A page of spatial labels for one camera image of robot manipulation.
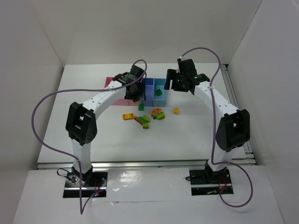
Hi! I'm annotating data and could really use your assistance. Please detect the dark green small brick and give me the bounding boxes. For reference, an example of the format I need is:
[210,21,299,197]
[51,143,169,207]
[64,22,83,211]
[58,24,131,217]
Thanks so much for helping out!
[155,89,163,97]

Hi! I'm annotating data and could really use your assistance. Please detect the yellow long brick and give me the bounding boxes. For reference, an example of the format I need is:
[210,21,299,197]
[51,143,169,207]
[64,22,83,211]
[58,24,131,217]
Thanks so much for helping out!
[122,113,135,120]

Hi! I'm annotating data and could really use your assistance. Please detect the lime curved brick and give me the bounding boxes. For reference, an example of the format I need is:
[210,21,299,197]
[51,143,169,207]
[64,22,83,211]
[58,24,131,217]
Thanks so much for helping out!
[157,112,165,120]
[142,115,150,123]

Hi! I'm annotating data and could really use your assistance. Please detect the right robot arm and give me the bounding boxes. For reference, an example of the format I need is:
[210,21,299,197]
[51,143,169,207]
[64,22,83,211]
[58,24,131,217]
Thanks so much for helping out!
[164,58,250,183]

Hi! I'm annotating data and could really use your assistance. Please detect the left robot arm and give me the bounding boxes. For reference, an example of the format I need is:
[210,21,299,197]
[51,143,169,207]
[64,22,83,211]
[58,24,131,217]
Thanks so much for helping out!
[65,65,146,182]

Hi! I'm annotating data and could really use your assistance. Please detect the dark green square brick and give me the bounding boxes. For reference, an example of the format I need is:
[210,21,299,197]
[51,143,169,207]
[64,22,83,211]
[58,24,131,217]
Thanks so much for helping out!
[138,104,144,111]

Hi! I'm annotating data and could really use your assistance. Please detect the pink container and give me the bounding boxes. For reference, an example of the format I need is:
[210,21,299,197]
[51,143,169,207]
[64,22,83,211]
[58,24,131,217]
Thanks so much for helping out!
[103,77,128,106]

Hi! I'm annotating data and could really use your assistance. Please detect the light blue container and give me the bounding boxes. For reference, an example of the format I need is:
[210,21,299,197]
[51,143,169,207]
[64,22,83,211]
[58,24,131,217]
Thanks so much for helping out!
[153,78,167,107]

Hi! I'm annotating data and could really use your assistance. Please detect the brown flat long plate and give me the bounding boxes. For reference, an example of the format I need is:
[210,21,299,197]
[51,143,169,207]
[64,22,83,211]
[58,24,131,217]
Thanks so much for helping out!
[134,116,145,125]

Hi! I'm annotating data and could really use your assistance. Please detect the dark green rounded brick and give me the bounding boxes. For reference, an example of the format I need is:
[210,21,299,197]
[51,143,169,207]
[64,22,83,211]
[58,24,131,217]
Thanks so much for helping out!
[138,116,147,123]

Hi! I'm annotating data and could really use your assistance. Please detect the small lime square brick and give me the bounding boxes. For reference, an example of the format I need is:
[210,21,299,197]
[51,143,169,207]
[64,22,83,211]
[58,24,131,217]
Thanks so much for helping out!
[142,123,149,129]

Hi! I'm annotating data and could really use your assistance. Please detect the small yellow brick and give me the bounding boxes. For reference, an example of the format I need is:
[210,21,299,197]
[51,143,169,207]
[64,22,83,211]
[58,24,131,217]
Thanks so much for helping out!
[173,107,179,115]

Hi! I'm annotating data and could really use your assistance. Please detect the aluminium front rail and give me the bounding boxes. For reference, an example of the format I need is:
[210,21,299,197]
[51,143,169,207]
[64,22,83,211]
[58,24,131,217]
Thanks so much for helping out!
[36,159,255,170]

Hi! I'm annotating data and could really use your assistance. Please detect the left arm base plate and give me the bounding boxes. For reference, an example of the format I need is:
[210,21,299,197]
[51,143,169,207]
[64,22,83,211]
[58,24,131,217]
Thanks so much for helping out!
[63,171,108,198]

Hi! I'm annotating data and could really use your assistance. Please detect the aluminium side rail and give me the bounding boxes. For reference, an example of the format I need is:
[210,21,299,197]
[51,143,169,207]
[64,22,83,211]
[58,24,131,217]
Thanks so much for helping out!
[221,64,256,164]

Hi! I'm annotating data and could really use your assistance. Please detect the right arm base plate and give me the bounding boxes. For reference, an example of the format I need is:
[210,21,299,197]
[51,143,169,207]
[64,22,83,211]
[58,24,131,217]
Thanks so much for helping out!
[185,169,234,196]

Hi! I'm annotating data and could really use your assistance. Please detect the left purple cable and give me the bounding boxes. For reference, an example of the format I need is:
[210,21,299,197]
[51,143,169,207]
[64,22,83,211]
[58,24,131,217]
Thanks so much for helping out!
[31,59,148,215]

